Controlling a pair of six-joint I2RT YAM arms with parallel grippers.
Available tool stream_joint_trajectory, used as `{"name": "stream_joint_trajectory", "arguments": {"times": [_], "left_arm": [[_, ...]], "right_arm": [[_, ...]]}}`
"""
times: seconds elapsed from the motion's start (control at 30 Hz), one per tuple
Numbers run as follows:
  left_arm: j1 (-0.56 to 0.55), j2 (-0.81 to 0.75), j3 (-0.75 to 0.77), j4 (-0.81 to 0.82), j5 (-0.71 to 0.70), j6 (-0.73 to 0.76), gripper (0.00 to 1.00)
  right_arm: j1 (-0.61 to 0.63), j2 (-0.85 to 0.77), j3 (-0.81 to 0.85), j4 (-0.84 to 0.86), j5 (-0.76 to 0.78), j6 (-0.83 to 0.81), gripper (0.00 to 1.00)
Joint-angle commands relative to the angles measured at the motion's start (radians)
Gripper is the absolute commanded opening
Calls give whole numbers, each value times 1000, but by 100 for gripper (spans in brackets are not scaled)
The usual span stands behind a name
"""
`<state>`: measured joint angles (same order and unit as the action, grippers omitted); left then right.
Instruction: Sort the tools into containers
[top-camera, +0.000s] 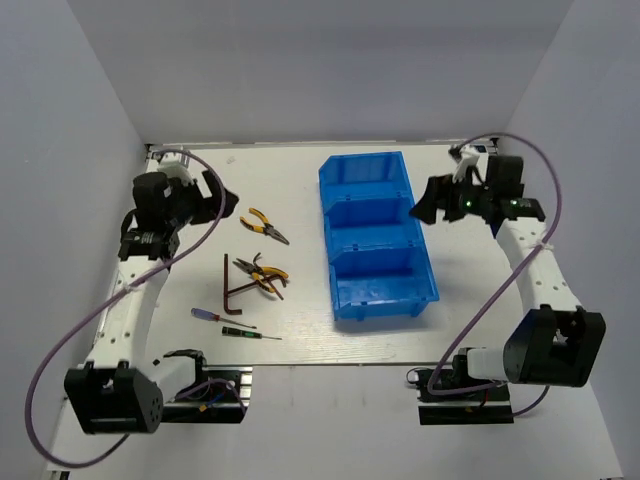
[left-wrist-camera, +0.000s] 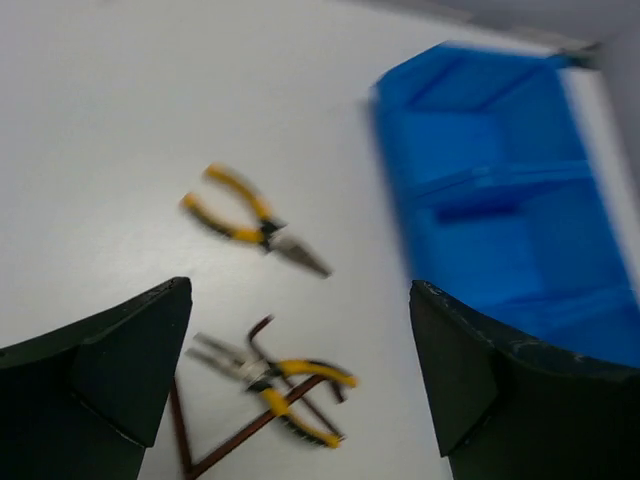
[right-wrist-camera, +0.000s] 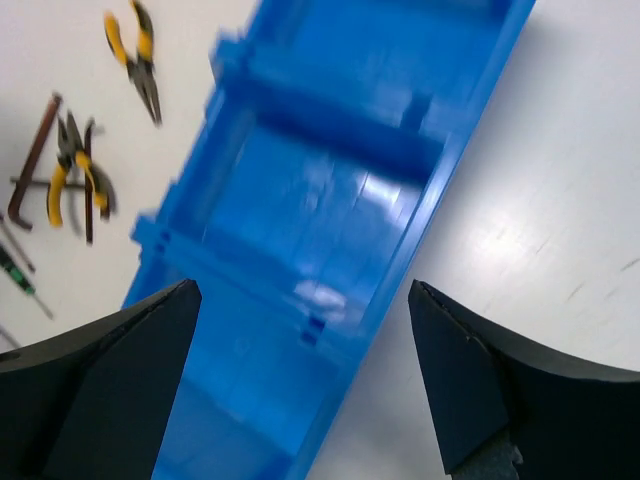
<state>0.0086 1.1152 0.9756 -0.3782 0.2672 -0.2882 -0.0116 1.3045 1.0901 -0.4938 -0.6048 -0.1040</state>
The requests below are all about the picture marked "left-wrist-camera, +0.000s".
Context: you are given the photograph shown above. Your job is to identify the yellow black combination pliers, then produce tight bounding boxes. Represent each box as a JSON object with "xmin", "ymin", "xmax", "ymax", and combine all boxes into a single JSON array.
[{"xmin": 185, "ymin": 332, "xmax": 359, "ymax": 450}]

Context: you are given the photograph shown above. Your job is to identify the yellow needle-nose pliers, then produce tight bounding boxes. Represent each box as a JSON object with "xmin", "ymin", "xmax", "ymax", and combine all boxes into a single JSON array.
[{"xmin": 180, "ymin": 163, "xmax": 333, "ymax": 279}]

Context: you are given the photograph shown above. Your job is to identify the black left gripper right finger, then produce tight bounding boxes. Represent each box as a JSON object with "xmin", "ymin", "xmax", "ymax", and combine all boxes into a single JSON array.
[{"xmin": 410, "ymin": 280, "xmax": 639, "ymax": 479}]

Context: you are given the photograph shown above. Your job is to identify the large brown hex key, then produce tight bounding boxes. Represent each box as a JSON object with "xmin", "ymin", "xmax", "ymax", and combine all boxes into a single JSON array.
[{"xmin": 169, "ymin": 375, "xmax": 343, "ymax": 480}]

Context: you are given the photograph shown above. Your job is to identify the blue plastic three-compartment bin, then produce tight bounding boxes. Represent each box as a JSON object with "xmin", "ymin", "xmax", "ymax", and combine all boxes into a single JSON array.
[{"xmin": 373, "ymin": 43, "xmax": 639, "ymax": 367}]

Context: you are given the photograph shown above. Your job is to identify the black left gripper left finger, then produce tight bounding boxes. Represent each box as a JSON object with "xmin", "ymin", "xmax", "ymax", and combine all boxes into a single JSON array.
[{"xmin": 1, "ymin": 277, "xmax": 192, "ymax": 479}]

